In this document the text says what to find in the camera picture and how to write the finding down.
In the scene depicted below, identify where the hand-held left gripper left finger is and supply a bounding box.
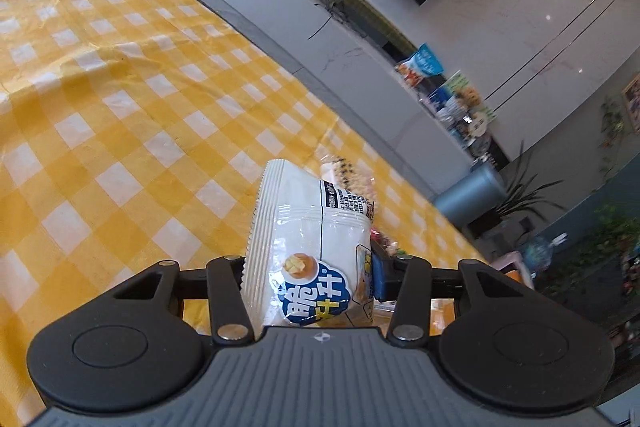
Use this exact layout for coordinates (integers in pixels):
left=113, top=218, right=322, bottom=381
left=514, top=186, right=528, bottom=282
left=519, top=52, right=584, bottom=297
left=107, top=253, right=256, bottom=349

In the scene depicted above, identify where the tall green potted plant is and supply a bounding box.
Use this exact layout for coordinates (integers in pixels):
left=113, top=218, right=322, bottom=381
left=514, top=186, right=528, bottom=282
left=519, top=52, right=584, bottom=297
left=492, top=142, right=566, bottom=228

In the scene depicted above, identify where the clear speckled snack packet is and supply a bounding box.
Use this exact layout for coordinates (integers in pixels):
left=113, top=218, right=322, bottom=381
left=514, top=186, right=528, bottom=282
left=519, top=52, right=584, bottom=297
left=319, top=156, right=379, bottom=210

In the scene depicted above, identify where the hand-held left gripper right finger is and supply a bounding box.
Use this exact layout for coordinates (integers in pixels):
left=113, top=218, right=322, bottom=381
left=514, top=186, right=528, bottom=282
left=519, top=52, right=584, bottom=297
left=370, top=241, right=533, bottom=349

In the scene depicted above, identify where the white marble television cabinet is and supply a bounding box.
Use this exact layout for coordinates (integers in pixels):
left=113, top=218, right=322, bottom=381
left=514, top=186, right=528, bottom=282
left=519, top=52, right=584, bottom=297
left=120, top=0, right=503, bottom=208

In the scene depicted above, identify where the yellow checked tablecloth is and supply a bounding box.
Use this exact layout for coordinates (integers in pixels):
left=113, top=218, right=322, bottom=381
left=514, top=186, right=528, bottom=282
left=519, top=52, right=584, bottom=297
left=0, top=0, right=493, bottom=413

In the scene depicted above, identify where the blue snack bag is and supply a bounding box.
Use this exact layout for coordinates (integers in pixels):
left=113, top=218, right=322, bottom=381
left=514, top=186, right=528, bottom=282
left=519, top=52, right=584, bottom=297
left=395, top=43, right=445, bottom=88

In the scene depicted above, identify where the clear water bottle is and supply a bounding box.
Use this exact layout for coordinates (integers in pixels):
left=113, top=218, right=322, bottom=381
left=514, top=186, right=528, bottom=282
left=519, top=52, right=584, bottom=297
left=522, top=234, right=568, bottom=269

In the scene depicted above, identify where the grey-blue trash bin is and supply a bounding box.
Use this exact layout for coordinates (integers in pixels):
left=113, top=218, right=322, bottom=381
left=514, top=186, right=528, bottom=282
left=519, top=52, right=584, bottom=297
left=432, top=167, right=506, bottom=229

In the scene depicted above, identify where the white snack packet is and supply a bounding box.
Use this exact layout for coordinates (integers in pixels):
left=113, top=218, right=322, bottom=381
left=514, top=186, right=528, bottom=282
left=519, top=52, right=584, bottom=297
left=240, top=159, right=376, bottom=329

